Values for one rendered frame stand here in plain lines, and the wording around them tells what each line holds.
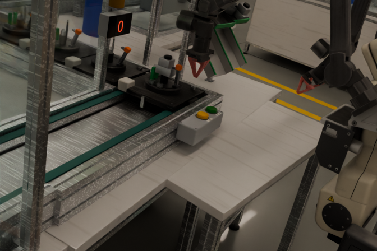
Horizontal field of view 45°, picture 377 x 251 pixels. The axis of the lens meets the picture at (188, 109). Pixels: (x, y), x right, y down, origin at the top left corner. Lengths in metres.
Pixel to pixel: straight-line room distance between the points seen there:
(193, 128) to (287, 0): 4.37
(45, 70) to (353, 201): 1.15
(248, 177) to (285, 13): 4.38
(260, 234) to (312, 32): 3.36
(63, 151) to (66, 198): 0.24
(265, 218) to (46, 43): 2.22
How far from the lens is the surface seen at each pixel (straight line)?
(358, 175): 1.63
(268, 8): 5.83
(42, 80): 0.84
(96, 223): 1.16
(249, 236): 2.67
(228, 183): 1.41
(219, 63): 1.93
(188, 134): 1.47
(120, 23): 1.52
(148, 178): 1.35
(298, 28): 5.67
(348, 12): 1.41
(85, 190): 1.17
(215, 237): 1.37
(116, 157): 1.23
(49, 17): 0.81
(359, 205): 1.66
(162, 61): 1.65
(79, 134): 1.41
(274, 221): 2.85
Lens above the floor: 1.59
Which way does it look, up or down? 24 degrees down
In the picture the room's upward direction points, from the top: 12 degrees clockwise
